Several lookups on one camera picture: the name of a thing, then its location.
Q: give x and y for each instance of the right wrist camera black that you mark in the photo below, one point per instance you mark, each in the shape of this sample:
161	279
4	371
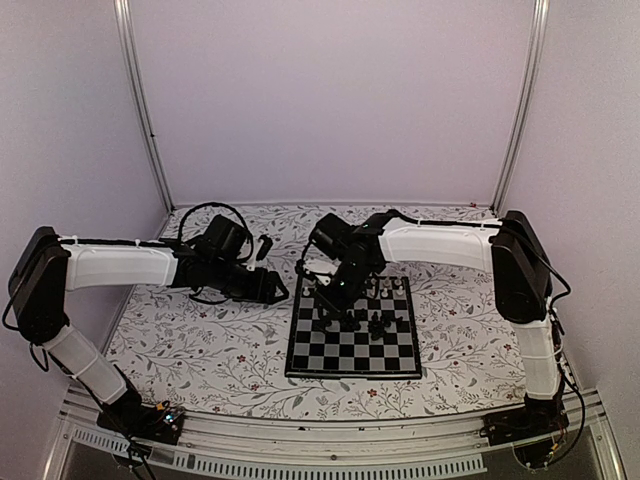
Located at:
331	236

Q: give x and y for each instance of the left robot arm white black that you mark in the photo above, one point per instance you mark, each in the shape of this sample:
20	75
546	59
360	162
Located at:
52	265

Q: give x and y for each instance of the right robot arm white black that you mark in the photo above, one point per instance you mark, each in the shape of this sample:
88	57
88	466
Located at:
506	248

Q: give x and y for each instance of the front aluminium rail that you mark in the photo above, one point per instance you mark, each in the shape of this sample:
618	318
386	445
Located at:
438	447

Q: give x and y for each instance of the floral patterned table mat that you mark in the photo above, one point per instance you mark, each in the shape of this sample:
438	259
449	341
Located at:
211	354

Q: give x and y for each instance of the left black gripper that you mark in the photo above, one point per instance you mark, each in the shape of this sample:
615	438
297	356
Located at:
260	294

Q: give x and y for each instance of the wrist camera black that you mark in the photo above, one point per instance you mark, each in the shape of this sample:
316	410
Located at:
224	238
331	236

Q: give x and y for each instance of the black white chessboard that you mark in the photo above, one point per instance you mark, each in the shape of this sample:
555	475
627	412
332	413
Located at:
375	340

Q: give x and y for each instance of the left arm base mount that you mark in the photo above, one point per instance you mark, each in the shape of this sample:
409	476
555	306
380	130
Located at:
161	423

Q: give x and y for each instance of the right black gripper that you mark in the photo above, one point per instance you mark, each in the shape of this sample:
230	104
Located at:
334	305

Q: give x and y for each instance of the left aluminium frame post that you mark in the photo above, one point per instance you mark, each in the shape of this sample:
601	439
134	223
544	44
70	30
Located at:
132	66

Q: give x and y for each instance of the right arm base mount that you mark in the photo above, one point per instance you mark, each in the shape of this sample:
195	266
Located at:
534	434

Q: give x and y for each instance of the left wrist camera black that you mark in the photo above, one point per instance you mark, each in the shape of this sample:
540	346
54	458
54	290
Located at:
224	238

